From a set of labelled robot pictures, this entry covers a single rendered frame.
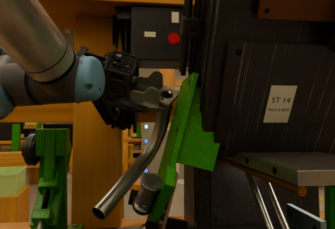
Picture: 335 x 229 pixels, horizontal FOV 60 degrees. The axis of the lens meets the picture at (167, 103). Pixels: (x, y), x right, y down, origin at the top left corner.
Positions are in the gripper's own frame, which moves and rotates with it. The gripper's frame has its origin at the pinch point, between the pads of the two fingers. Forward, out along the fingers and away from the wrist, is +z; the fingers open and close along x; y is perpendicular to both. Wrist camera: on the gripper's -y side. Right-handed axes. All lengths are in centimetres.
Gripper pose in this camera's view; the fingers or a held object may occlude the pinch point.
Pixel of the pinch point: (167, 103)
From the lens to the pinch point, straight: 62.5
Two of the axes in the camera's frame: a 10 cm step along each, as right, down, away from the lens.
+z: 9.6, 2.6, 0.9
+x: 1.1, -6.4, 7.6
